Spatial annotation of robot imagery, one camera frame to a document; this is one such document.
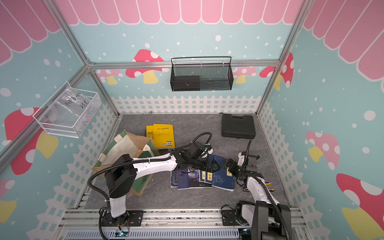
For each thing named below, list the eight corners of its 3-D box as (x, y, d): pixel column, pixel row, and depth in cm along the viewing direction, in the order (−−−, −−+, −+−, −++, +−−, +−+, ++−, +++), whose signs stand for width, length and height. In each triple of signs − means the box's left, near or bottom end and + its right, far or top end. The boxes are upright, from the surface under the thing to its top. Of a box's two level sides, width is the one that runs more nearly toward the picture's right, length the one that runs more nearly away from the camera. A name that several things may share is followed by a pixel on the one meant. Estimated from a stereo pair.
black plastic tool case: (222, 139, 107) (223, 134, 103) (220, 119, 120) (220, 113, 115) (256, 139, 107) (259, 134, 103) (250, 119, 120) (252, 113, 115)
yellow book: (154, 151, 101) (152, 147, 98) (154, 127, 114) (153, 124, 111) (175, 148, 103) (174, 144, 99) (173, 125, 116) (172, 121, 112)
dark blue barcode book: (177, 189, 85) (176, 187, 82) (178, 172, 91) (177, 170, 88) (188, 189, 85) (188, 187, 82) (189, 172, 91) (188, 170, 88)
